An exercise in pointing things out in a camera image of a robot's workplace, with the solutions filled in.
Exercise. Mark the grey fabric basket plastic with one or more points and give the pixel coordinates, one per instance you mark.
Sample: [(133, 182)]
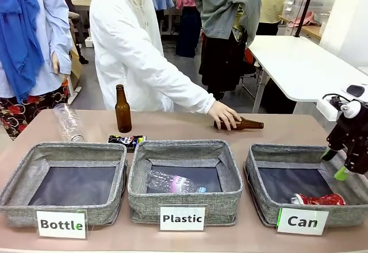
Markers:
[(184, 178)]

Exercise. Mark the person in white coat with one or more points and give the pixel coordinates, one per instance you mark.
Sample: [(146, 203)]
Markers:
[(135, 46)]

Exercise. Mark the white table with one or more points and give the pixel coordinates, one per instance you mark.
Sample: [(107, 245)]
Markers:
[(304, 66)]

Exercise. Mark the person's left hand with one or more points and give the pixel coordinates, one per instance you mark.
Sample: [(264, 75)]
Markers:
[(224, 115)]

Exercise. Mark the grey fabric basket can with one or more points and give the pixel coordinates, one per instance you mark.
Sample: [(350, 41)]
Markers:
[(304, 184)]

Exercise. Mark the black lamp pole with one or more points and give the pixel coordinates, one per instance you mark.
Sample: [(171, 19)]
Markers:
[(306, 7)]

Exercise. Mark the brown glass bottle standing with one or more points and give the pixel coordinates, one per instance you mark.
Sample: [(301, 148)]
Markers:
[(123, 112)]

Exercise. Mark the white bottle label sign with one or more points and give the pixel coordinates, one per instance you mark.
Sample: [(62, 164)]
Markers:
[(61, 224)]

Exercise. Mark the mannequin with blue scarf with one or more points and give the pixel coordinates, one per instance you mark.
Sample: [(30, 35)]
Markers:
[(28, 49)]

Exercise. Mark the white plastic label sign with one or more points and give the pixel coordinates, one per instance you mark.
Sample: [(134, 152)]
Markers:
[(182, 218)]

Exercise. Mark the crushed black can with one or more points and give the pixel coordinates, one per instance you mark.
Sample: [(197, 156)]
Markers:
[(126, 141)]

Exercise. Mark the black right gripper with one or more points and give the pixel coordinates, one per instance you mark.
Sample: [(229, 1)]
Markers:
[(348, 133)]

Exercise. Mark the white can label sign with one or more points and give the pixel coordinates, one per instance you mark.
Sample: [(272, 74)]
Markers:
[(302, 221)]

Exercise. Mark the clear storage drawer stack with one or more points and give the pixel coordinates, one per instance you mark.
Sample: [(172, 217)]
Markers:
[(304, 3)]

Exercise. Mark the grey fabric basket bottle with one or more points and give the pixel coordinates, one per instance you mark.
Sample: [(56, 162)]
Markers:
[(61, 183)]

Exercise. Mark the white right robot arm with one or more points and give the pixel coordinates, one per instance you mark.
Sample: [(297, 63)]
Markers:
[(342, 99)]

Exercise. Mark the crushed red can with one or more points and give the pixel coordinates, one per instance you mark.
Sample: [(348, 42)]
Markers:
[(319, 199)]

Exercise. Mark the mannequin with grey jacket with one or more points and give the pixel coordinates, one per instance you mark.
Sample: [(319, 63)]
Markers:
[(227, 28)]

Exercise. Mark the brown glass bottle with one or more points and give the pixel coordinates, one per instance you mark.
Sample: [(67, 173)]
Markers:
[(123, 112), (247, 124)]

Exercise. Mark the clear plastic bottle large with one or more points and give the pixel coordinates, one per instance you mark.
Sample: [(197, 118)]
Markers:
[(68, 122)]

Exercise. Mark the crushed clear plastic bottle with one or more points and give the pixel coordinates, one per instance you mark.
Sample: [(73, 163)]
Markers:
[(175, 182)]

